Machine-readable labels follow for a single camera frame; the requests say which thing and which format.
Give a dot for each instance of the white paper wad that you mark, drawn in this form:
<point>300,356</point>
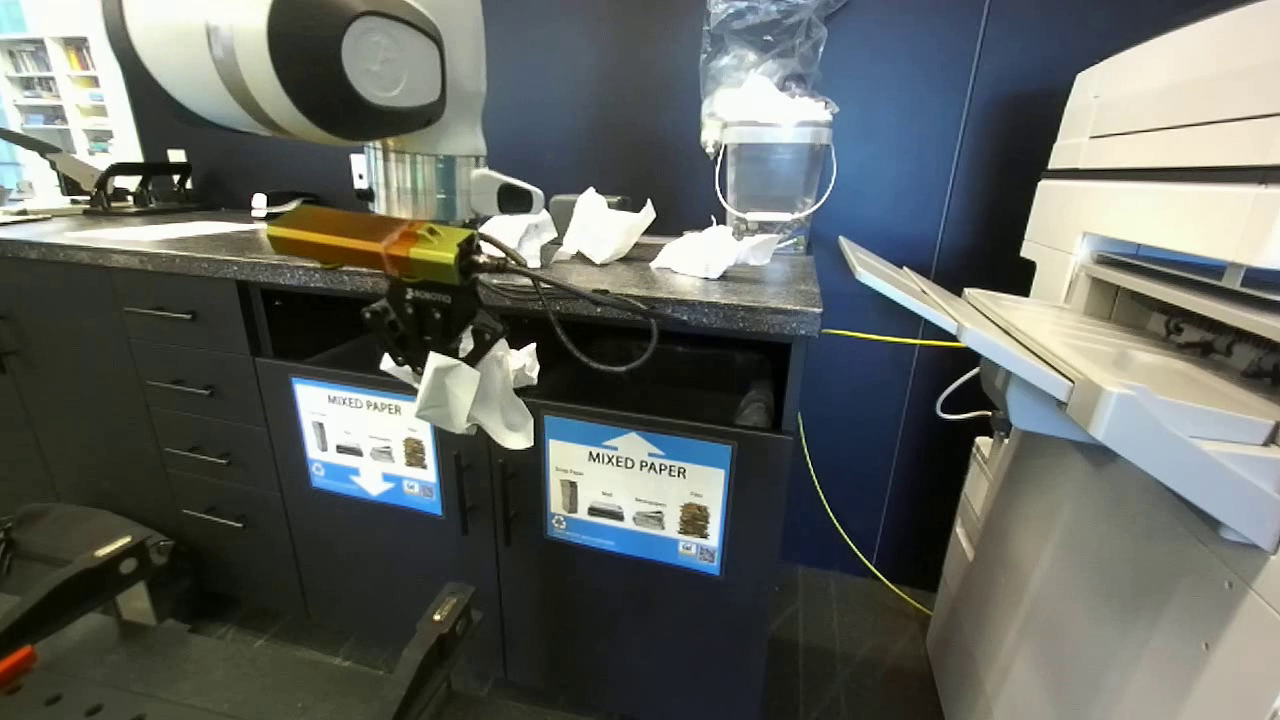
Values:
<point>763,105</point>

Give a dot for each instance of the large white office printer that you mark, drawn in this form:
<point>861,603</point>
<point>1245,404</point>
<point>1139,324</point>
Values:
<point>1134,603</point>

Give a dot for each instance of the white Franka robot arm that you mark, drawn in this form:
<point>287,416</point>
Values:
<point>242,67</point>

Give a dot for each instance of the black hole punch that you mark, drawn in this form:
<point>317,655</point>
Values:
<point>142,181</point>

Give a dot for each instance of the dark cabinet unit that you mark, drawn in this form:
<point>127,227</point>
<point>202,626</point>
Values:
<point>82,424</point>

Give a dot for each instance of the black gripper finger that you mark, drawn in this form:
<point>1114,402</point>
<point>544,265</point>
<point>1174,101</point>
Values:
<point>396,345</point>
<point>462,333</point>

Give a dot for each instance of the blue label with down arrow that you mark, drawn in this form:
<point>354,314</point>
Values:
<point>354,455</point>

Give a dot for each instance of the blue label with up arrow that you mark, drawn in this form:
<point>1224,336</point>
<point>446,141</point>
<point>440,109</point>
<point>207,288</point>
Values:
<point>637,494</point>

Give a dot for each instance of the black bin cabinet door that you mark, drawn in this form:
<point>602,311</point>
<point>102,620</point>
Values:
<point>386,575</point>
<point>627,642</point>

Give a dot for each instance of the small white wall plate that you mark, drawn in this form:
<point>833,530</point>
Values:
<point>360,178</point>

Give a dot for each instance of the white shelf unit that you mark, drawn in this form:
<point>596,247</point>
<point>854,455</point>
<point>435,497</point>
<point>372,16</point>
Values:
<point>54,94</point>

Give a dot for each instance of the dark grey adapter box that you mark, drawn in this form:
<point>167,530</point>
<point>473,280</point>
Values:
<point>561,206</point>

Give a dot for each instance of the clear plastic bag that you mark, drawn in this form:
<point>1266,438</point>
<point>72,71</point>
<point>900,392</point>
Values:
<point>766,40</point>

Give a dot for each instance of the clear plastic bucket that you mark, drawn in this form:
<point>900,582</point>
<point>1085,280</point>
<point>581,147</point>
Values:
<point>775,181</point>

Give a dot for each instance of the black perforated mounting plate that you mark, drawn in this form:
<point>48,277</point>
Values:
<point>202,680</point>

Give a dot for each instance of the grey printer side tray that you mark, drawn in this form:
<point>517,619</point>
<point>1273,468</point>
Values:
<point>1067,360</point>

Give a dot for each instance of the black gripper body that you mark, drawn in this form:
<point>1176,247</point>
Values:
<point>420,306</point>

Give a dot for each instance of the grey paper trimmer lever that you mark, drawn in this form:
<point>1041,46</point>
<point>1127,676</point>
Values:
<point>54,161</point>

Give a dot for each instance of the black bin liner bag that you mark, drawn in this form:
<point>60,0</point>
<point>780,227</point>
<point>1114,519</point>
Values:
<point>694,387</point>
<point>343,354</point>

